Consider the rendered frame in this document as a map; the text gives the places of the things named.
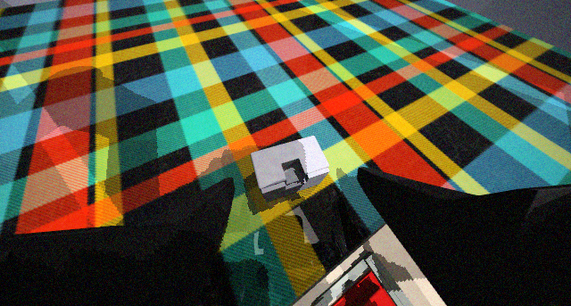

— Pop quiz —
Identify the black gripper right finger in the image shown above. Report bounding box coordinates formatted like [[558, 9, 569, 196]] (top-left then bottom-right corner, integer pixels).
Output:
[[357, 167, 571, 306]]

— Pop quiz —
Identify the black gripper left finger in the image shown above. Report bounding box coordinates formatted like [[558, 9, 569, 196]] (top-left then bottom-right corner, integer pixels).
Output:
[[0, 178, 235, 306]]

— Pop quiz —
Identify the grey block with slot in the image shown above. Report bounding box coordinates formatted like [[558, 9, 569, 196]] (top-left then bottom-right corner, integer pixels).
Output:
[[250, 136, 330, 202]]

